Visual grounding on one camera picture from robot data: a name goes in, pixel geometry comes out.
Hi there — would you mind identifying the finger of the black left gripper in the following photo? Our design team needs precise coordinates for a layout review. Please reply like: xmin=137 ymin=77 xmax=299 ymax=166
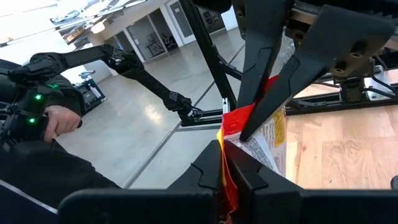
xmin=239 ymin=4 xmax=396 ymax=141
xmin=233 ymin=0 xmax=295 ymax=108

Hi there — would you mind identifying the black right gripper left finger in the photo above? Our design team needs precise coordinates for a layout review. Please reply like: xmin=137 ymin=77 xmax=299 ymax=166
xmin=167 ymin=139 xmax=223 ymax=224

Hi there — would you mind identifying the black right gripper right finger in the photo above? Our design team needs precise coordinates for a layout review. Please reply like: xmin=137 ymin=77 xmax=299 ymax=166
xmin=223 ymin=140 xmax=304 ymax=224

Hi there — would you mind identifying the red ramen packet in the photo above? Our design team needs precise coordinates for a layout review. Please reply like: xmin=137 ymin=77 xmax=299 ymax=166
xmin=216 ymin=30 xmax=296 ymax=224

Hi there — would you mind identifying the dark equipment cart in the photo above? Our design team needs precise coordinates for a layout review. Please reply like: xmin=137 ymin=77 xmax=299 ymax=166
xmin=76 ymin=70 xmax=107 ymax=114

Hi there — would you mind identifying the person's hand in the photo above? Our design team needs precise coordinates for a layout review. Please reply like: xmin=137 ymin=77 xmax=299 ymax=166
xmin=43 ymin=105 xmax=82 ymax=143

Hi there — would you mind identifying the person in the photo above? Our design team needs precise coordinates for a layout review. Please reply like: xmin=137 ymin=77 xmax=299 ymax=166
xmin=0 ymin=58 xmax=121 ymax=224

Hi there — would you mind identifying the black aluminium frame rail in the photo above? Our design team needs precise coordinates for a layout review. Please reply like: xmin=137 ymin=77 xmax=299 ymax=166
xmin=180 ymin=108 xmax=224 ymax=128
xmin=285 ymin=91 xmax=398 ymax=116

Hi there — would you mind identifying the black frame brace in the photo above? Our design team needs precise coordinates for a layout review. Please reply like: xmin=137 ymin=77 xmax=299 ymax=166
xmin=217 ymin=54 xmax=244 ymax=81

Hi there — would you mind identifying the black frame strut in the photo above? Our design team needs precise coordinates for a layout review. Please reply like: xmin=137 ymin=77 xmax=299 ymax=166
xmin=180 ymin=0 xmax=239 ymax=111

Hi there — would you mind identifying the silver arm base bracket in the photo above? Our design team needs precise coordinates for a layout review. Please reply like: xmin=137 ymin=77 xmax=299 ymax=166
xmin=363 ymin=67 xmax=398 ymax=101

